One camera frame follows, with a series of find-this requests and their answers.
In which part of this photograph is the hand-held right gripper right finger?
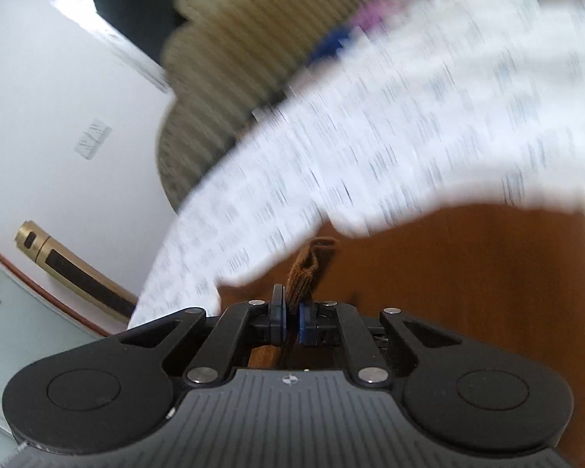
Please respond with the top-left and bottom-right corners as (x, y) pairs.
(297, 301), (465, 390)

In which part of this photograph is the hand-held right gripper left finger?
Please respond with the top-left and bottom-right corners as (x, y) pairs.
(122, 284), (289, 389)

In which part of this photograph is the brown knit sweater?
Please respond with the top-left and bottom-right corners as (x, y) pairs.
(218, 202), (585, 468)

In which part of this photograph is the gold tower air conditioner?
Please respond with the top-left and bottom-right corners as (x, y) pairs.
(14, 221), (140, 323)

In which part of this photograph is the white script-printed bedsheet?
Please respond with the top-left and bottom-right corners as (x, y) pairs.
(127, 0), (585, 332)

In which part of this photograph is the frosted glass door panel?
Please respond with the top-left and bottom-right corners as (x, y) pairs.
(0, 236), (109, 449)

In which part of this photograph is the olive striped padded headboard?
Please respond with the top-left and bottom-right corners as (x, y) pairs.
(157, 0), (405, 215)

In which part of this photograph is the dark blue cloth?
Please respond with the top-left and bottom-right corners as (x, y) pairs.
(306, 28), (362, 67)

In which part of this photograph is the purple cloth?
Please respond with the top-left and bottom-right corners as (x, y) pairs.
(350, 0), (392, 31)

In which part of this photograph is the white wall socket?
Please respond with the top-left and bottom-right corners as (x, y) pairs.
(74, 137), (98, 160)
(87, 119), (113, 144)

